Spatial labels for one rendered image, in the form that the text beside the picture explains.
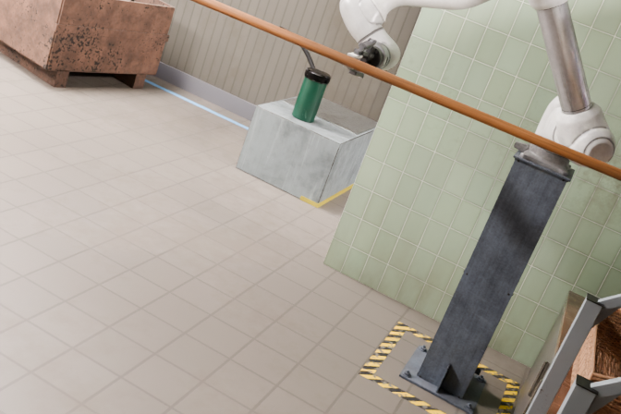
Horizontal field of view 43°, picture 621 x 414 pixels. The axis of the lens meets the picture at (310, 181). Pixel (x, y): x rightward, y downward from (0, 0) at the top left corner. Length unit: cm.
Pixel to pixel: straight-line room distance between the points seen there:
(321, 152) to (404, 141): 97
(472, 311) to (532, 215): 45
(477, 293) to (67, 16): 313
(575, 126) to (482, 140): 90
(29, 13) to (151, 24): 81
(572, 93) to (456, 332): 106
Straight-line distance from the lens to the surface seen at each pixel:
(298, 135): 460
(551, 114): 300
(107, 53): 546
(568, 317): 296
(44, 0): 524
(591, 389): 159
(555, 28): 269
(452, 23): 360
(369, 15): 273
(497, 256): 309
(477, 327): 320
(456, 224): 371
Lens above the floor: 158
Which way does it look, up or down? 18 degrees down
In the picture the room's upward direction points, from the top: 20 degrees clockwise
